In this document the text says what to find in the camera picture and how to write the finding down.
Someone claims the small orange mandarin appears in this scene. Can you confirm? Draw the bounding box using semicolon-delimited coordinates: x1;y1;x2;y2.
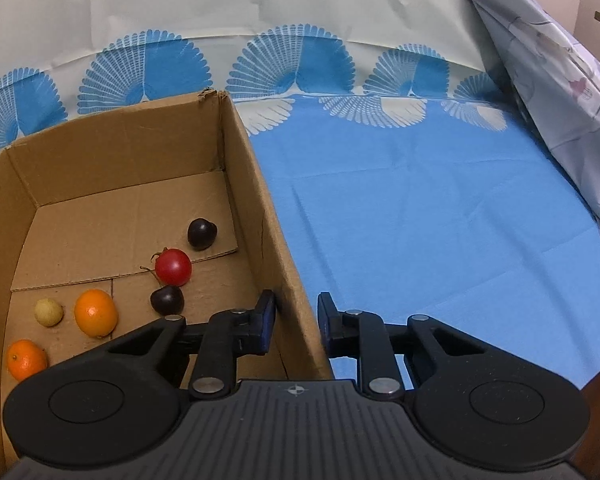
73;289;119;338

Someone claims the red cherry tomato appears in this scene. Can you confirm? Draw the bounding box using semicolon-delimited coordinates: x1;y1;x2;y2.
151;248;193;287

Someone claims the pale grey floral sheet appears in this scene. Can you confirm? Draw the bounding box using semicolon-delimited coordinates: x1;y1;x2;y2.
471;0;600;226

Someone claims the blue patterned cloth cover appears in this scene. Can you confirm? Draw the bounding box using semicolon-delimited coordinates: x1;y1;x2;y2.
0;0;600;386

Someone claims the brown cardboard box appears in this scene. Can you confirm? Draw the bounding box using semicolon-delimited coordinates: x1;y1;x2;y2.
0;90;332;475

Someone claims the tan longan with stem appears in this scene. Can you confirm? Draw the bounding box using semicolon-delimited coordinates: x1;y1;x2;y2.
33;298;64;328

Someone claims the dark cherry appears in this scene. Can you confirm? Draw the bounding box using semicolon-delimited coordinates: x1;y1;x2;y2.
187;218;218;252
142;266;185;316

